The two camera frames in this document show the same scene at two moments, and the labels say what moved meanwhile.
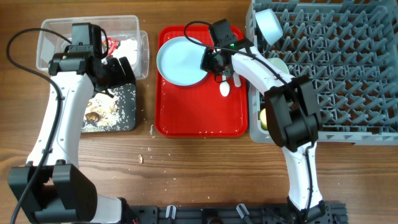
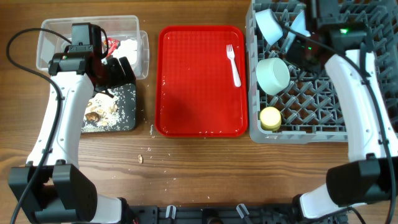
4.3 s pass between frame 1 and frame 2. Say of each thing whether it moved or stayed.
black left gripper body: stayed
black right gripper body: moved
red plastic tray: stayed
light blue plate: moved
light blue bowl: stayed
